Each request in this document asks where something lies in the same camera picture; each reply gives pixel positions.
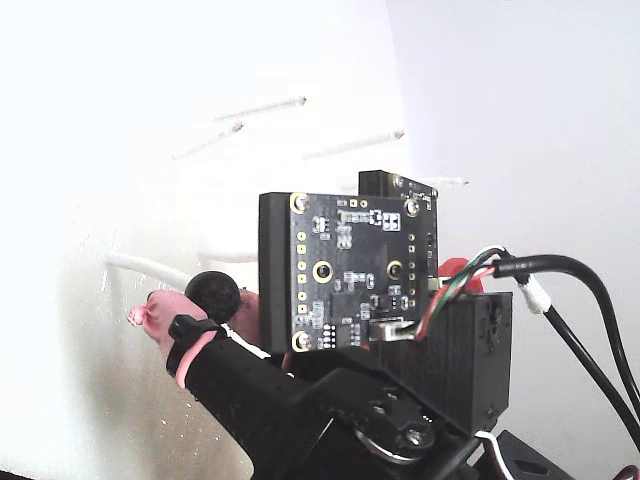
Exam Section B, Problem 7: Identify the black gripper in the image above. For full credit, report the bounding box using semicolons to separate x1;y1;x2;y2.
127;290;482;480

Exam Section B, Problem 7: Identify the large dark blueberry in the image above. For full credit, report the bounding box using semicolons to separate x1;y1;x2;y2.
184;270;243;325

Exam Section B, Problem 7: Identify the red collapsible silicone cup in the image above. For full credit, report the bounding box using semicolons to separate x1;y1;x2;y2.
438;256;486;295

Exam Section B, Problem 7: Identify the long curved white stem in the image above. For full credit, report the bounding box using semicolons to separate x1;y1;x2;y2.
105;252;194;292

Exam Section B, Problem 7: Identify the white foam block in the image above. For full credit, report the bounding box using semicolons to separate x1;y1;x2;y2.
0;0;416;480

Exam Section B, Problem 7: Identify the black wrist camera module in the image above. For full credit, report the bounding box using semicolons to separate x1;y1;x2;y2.
358;169;442;294
258;191;432;354

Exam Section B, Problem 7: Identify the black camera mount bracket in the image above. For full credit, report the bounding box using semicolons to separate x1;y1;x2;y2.
369;291;514;437

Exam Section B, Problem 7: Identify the red white servo wire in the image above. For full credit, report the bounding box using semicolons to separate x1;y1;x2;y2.
473;431;640;480

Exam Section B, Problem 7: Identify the black camera cable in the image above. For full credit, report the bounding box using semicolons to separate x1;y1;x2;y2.
517;277;640;449
413;244;640;416

